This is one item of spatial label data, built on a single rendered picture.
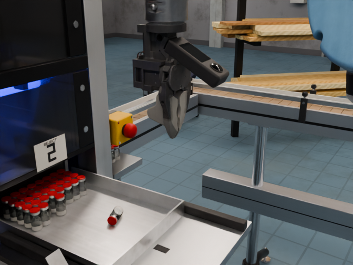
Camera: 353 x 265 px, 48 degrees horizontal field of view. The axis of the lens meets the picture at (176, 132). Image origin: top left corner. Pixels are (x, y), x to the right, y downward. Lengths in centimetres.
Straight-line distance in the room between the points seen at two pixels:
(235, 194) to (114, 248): 105
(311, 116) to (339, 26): 127
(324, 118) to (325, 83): 205
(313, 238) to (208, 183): 87
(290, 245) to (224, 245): 158
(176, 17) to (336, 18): 45
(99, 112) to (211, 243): 42
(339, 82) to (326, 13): 337
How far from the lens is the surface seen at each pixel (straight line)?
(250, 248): 191
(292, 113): 153
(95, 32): 95
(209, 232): 84
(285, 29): 330
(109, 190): 100
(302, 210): 170
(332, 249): 241
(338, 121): 150
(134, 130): 105
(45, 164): 89
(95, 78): 96
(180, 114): 74
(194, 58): 68
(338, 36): 26
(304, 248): 237
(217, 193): 182
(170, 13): 68
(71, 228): 88
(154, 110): 74
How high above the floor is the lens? 136
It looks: 20 degrees down
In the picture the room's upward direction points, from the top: straight up
